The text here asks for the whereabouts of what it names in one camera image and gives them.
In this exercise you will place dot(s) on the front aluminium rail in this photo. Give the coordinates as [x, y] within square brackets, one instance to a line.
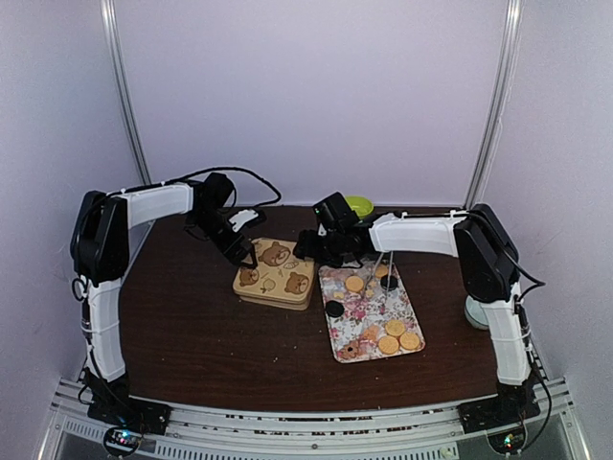
[431, 431]

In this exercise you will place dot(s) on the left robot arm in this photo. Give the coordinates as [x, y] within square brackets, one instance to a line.
[100, 250]

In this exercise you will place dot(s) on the black sandwich cookie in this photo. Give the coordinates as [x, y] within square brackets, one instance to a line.
[334, 309]
[389, 282]

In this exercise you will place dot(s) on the silver tin lid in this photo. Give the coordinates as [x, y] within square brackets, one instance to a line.
[279, 254]

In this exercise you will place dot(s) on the round golden biscuit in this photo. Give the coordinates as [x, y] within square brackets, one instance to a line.
[409, 341]
[388, 345]

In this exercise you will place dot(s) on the right aluminium frame post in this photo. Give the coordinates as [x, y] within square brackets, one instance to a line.
[500, 95]

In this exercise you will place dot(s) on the steel kitchen tongs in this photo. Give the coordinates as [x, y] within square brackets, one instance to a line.
[378, 271]

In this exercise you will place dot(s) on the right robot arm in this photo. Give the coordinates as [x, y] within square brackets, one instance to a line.
[488, 260]

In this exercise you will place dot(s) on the gold cookie tin box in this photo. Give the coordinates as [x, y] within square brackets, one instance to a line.
[274, 287]

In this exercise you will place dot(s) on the green plastic bowl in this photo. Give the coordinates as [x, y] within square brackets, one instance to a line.
[361, 205]

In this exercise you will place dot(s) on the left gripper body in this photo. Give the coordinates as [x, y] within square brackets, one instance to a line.
[225, 245]

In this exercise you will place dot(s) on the aluminium frame post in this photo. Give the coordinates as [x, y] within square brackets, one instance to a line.
[113, 41]
[500, 95]

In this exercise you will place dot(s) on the floral cookie tray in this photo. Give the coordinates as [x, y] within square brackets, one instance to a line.
[353, 337]

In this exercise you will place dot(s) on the pale ceramic bowl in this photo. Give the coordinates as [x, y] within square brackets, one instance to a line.
[475, 314]

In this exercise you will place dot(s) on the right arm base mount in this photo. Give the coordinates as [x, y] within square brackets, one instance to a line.
[504, 423]

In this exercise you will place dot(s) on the left aluminium frame post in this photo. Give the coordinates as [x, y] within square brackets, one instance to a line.
[113, 41]

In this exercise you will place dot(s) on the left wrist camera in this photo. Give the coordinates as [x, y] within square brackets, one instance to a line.
[247, 218]

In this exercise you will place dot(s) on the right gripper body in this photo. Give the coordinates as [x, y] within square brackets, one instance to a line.
[329, 252]

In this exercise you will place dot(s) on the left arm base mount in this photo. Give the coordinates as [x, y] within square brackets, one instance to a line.
[128, 426]

